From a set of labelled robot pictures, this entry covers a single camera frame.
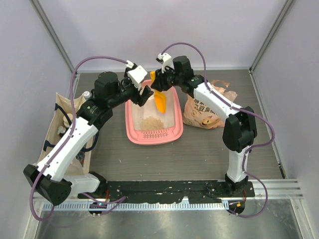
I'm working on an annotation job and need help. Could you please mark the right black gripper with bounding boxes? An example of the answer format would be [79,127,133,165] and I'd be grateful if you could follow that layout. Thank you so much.
[152,65,183,92]

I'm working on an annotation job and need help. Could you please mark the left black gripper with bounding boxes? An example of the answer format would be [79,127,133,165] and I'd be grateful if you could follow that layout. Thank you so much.
[108,68,154,109]

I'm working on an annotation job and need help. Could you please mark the yellow plastic scoop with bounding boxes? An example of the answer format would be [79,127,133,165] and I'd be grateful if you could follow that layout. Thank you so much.
[150,71,167,115]

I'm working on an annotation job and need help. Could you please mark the pink cat litter bag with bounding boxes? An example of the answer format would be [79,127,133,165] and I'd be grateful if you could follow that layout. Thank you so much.
[182,80,238,129]

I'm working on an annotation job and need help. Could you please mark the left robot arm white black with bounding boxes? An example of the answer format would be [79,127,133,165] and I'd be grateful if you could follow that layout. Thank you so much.
[23,66,153,206]

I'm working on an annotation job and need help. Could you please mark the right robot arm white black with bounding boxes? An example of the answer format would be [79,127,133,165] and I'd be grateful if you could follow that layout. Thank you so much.
[151,53,257,197]

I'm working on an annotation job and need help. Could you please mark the tan litter pile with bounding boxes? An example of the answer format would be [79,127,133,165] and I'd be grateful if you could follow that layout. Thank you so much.
[140,117,164,130]

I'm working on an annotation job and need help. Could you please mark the pink litter box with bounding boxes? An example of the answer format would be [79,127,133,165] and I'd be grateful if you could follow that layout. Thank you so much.
[125,88,183,145]

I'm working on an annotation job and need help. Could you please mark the clear plastic water bottle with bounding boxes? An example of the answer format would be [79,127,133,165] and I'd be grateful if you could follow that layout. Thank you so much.
[82,91,93,101]

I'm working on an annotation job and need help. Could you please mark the beige wooden item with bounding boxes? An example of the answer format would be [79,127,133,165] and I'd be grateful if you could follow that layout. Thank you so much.
[63,113,73,128]

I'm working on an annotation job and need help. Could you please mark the beige canvas tote bag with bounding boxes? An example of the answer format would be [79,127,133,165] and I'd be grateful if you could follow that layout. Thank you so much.
[33,92,98,182]

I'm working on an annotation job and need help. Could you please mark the dark bottle white pump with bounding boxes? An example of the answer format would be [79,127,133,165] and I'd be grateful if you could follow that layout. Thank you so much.
[57,126,66,137]

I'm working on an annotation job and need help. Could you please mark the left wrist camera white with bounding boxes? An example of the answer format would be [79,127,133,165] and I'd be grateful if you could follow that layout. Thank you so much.
[124,60,148,90]

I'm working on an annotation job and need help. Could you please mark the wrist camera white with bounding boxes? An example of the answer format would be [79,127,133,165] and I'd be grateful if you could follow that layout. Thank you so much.
[124,60,148,90]
[156,53,173,73]

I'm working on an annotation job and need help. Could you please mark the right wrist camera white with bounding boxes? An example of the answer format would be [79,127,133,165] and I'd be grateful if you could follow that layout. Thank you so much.
[156,53,173,73]

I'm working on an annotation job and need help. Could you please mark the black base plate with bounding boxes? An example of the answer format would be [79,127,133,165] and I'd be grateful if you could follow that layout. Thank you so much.
[88,180,255,204]

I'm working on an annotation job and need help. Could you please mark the aluminium rail frame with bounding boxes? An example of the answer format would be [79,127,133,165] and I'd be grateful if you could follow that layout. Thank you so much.
[35,179,303,214]

